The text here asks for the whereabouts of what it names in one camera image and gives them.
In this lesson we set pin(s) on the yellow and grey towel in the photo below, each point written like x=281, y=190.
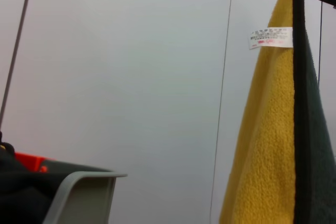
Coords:
x=267, y=142

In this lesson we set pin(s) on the grey perforated storage box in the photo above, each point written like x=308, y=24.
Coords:
x=78, y=197

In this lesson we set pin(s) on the orange plastic object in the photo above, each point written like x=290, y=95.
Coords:
x=29, y=161

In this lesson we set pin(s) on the dark crumpled cloths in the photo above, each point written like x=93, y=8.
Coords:
x=21, y=195

